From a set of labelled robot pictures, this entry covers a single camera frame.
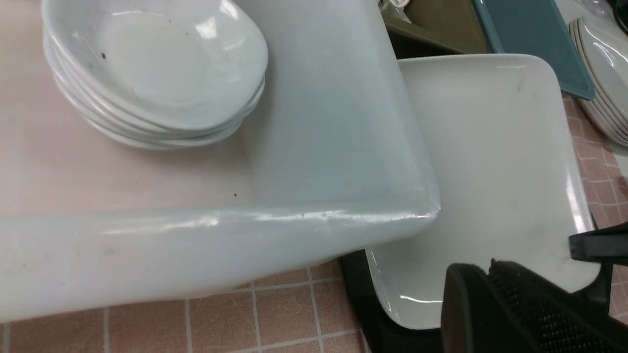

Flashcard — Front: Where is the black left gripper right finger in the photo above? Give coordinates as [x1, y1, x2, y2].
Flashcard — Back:
[568, 223, 628, 266]

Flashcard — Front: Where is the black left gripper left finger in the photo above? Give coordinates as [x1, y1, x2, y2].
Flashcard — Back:
[441, 261, 628, 353]

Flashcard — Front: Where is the large white square plate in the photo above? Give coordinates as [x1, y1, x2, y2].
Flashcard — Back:
[367, 53, 600, 330]

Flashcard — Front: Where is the black plastic tray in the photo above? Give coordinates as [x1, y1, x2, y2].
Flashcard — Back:
[340, 223, 628, 353]

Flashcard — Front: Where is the stack of plates at side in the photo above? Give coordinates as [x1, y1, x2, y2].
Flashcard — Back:
[568, 17, 628, 147]

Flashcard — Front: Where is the large white plastic tub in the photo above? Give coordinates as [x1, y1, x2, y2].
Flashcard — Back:
[0, 0, 439, 323]

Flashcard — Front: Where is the blue plastic bin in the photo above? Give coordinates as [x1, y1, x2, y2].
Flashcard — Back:
[473, 0, 595, 101]

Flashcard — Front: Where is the olive green plastic bin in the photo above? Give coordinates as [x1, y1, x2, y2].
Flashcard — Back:
[378, 0, 492, 59]

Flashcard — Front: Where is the stack of small white dishes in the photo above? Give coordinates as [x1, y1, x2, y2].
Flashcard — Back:
[41, 0, 269, 151]

